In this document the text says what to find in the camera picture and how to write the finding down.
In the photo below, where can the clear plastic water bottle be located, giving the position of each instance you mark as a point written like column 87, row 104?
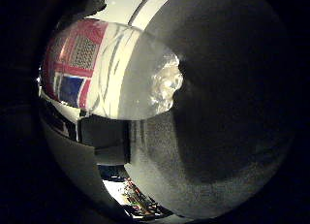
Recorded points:
column 106, row 69

